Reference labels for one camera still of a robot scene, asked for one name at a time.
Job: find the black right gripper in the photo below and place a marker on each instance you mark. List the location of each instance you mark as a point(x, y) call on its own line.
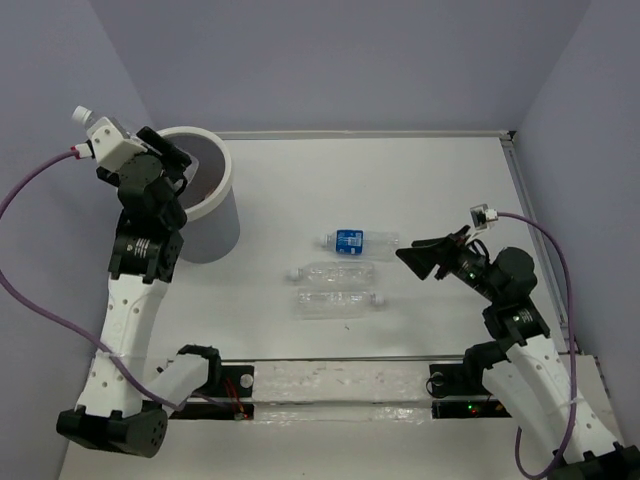
point(422, 258)

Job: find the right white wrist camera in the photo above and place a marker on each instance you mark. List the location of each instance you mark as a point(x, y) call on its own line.
point(483, 217)

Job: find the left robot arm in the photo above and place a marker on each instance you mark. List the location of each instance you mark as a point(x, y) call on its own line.
point(115, 412)

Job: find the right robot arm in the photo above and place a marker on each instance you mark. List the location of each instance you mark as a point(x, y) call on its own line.
point(520, 365)

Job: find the white round bin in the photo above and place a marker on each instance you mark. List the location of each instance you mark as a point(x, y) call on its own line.
point(213, 227)

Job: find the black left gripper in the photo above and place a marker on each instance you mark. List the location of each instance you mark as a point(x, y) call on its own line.
point(172, 151)

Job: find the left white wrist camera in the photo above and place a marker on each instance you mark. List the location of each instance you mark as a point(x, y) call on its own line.
point(110, 149)

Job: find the white foam block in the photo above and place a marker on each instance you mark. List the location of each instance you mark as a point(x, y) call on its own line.
point(349, 391)

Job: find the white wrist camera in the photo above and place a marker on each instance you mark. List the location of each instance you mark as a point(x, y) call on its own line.
point(483, 217)
point(110, 149)

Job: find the blue label water bottle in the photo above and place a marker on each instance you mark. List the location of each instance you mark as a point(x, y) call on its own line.
point(358, 243)

